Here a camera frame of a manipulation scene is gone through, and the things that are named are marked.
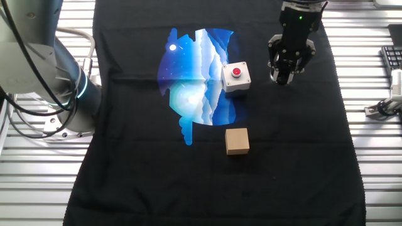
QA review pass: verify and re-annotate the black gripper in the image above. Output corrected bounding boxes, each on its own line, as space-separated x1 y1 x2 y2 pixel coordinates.
267 0 326 85

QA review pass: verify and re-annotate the grey box with red button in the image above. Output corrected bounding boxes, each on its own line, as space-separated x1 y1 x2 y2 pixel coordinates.
221 61 252 94

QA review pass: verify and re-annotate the wooden cube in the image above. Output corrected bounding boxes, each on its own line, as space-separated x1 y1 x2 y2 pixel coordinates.
224 127 251 156

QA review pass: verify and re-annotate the black keyboard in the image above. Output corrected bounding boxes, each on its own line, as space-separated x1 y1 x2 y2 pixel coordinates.
381 45 402 76

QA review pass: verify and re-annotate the black rectangular box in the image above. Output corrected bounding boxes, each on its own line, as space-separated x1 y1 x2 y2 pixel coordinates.
388 24 402 47

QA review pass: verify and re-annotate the black cloth with blue print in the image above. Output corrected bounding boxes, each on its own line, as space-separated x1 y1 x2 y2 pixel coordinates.
62 0 367 226

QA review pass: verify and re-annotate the silver camera on rail clamp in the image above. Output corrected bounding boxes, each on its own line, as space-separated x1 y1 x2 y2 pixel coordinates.
364 68 402 119

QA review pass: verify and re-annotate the grey robot hose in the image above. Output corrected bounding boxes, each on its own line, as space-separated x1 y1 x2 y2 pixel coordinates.
55 26 97 79

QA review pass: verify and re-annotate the black base cable bundle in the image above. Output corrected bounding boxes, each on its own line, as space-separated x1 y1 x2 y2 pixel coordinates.
0 0 78 141

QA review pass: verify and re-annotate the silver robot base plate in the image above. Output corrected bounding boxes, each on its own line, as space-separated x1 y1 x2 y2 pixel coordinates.
43 108 95 139

